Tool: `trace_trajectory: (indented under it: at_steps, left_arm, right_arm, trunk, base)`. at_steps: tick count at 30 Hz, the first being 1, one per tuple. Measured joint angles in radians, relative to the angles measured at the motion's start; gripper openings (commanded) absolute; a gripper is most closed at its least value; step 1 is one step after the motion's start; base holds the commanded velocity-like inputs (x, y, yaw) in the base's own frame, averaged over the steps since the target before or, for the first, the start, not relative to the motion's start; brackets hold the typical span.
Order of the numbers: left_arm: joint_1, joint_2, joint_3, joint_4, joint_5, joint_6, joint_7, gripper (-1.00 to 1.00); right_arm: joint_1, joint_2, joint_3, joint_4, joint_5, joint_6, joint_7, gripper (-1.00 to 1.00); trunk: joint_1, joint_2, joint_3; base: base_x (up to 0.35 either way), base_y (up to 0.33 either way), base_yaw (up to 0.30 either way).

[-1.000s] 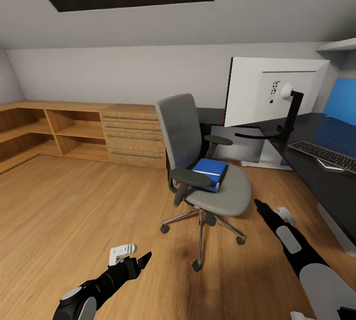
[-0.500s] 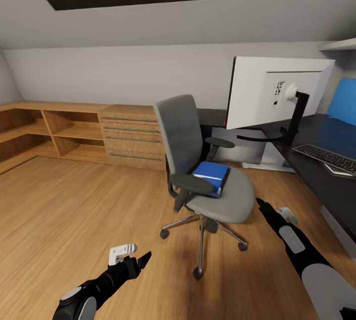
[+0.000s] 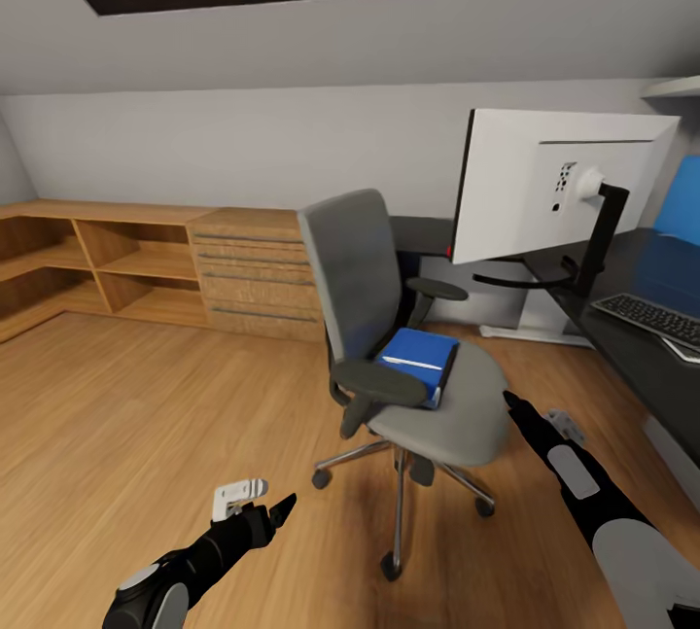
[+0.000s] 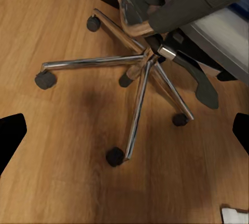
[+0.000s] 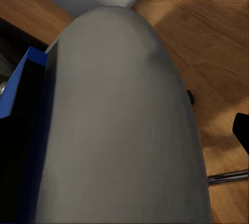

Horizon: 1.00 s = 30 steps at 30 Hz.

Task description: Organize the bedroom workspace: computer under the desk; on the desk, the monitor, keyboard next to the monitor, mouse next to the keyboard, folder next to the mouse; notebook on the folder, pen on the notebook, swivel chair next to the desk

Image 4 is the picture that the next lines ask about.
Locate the folder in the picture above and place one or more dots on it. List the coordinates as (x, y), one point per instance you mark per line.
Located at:
(243, 4)

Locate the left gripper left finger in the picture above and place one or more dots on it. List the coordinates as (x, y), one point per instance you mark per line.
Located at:
(12, 131)

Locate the swivel chair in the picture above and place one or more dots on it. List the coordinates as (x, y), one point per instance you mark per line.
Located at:
(205, 37)

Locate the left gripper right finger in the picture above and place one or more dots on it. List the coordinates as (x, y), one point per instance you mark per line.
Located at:
(241, 129)

